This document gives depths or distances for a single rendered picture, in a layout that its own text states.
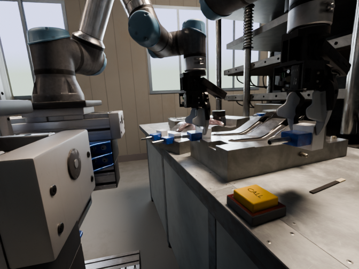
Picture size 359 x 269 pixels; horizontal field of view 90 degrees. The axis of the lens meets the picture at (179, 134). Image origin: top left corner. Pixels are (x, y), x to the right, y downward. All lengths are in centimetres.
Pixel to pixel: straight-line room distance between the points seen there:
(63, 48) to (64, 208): 59
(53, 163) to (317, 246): 37
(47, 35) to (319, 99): 73
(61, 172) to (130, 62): 303
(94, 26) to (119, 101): 240
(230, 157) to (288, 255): 25
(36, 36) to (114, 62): 252
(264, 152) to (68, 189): 49
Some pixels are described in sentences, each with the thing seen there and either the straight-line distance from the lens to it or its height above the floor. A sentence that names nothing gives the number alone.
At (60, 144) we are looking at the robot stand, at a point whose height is 99.
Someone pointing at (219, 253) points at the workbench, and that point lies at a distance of 66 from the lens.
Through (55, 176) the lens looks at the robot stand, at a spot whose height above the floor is 97.
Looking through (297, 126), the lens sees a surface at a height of 95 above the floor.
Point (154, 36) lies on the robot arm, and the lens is 53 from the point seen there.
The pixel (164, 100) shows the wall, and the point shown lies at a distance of 316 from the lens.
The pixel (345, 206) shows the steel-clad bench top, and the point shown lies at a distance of 52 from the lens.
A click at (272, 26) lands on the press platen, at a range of 162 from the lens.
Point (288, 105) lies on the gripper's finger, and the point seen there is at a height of 100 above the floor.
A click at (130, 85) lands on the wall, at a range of 315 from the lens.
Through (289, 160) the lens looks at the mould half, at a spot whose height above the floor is 83.
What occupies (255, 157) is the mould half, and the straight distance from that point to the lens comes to 56.
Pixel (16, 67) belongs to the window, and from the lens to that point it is 360.
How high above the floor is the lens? 103
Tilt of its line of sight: 11 degrees down
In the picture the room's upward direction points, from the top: 3 degrees counter-clockwise
